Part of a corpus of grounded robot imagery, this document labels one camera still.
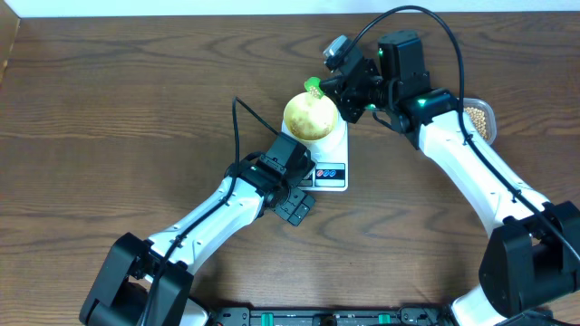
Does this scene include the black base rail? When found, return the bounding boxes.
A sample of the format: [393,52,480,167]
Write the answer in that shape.
[206,306,455,326]

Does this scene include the green plastic measuring scoop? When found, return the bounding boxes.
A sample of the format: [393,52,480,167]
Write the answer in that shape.
[304,77,324,100]

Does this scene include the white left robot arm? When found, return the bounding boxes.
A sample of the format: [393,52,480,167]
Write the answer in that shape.
[79,177,315,325]

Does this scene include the soybeans in yellow bowl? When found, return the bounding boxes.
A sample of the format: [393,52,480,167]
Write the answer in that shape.
[287,116,334,140]

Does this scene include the pile of soybeans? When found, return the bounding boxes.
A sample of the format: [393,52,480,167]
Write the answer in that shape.
[464,107,488,139]

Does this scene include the white digital kitchen scale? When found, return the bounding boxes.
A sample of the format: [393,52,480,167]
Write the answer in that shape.
[282,112,349,192]

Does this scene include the clear plastic container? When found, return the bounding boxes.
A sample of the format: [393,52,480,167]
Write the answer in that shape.
[463,98,498,145]

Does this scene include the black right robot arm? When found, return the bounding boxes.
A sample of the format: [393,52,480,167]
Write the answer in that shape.
[319,31,579,325]

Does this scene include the yellow plastic bowl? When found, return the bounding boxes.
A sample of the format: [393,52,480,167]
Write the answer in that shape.
[283,92,338,135]

